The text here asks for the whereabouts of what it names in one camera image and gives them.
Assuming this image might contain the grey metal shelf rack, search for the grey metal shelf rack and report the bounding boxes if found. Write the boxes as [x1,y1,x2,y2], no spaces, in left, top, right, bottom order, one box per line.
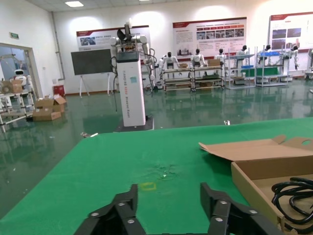
[224,47,255,90]

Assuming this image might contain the white pipe rack table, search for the white pipe rack table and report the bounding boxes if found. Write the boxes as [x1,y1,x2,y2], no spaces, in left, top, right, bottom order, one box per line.
[0,88,36,133]

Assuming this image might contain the white humanoid robot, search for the white humanoid robot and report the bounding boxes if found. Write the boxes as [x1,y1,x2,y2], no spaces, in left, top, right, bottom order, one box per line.
[289,43,301,72]
[215,47,227,66]
[159,51,181,72]
[258,44,272,65]
[190,48,208,68]
[235,45,249,65]

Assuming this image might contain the opened cardboard floor box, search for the opened cardboard floor box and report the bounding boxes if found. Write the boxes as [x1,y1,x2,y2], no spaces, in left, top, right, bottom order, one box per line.
[35,96,67,114]

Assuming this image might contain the green table cloth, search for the green table cloth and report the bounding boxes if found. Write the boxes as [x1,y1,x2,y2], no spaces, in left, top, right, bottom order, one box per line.
[0,117,313,235]

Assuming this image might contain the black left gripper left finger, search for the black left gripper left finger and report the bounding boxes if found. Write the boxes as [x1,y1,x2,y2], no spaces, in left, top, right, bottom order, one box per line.
[73,183,148,235]

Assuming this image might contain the wide red-topped wall poster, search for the wide red-topped wall poster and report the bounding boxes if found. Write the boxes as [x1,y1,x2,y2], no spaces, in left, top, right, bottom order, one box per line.
[172,17,247,60]

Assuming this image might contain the dark display board on stand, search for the dark display board on stand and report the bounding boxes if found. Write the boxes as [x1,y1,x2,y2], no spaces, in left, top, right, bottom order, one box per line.
[70,48,113,95]

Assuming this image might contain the closed cardboard floor box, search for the closed cardboard floor box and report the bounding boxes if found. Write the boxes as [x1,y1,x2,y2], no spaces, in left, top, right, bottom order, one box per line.
[32,108,62,122]

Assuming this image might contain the cardboard box with tape roll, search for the cardboard box with tape roll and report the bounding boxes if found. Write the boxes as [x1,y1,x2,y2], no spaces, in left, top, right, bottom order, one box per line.
[0,80,23,94]

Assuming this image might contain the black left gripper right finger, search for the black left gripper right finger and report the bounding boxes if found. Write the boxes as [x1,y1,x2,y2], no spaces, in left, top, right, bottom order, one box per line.
[200,182,282,235]

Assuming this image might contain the pipe frame workbench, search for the pipe frame workbench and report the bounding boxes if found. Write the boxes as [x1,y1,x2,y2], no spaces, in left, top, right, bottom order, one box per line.
[162,67,194,93]
[192,65,225,92]

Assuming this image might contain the open brown cardboard box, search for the open brown cardboard box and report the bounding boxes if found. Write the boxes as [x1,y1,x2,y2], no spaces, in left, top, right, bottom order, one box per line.
[198,134,313,232]

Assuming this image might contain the black power cord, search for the black power cord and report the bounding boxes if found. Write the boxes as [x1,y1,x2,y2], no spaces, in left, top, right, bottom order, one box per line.
[270,176,313,225]

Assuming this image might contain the shelf rack with green panel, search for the shelf rack with green panel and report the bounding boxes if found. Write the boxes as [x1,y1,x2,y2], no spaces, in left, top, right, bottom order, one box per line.
[255,45,292,88]

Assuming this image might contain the small white round-headed robot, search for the small white round-headed robot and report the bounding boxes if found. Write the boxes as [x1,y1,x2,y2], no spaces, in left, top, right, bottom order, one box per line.
[10,69,32,93]

